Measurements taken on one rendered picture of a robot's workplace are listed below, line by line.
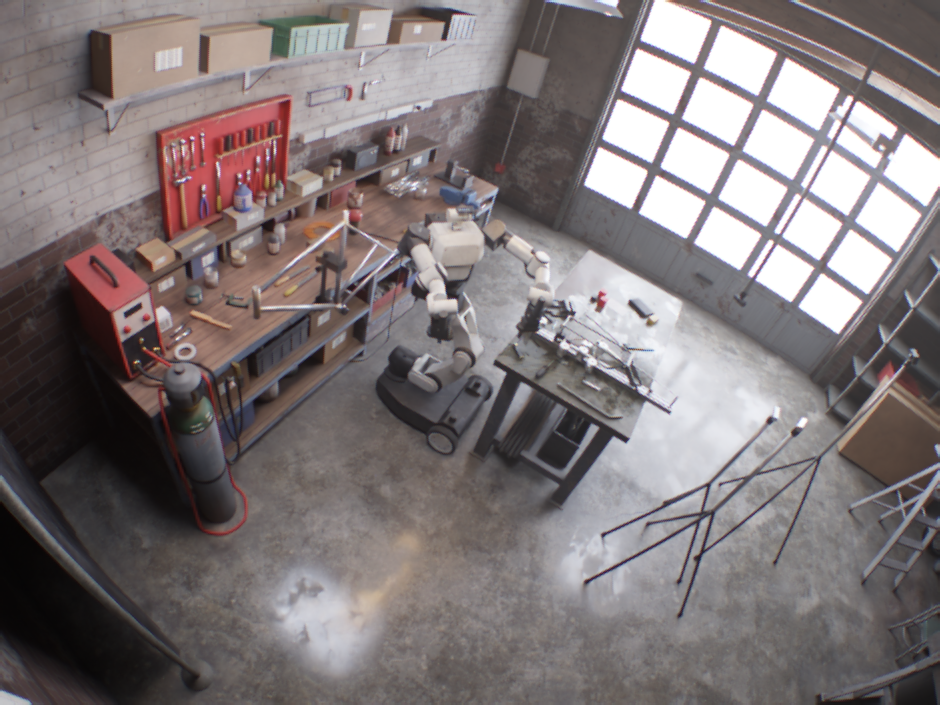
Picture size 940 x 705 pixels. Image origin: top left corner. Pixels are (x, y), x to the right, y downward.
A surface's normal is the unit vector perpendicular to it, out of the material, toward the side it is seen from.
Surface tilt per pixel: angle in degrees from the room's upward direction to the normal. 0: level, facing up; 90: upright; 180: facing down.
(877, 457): 81
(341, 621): 0
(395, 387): 0
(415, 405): 0
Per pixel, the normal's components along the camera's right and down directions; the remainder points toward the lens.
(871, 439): -0.44, 0.41
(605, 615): 0.24, -0.70
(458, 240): 0.31, -0.08
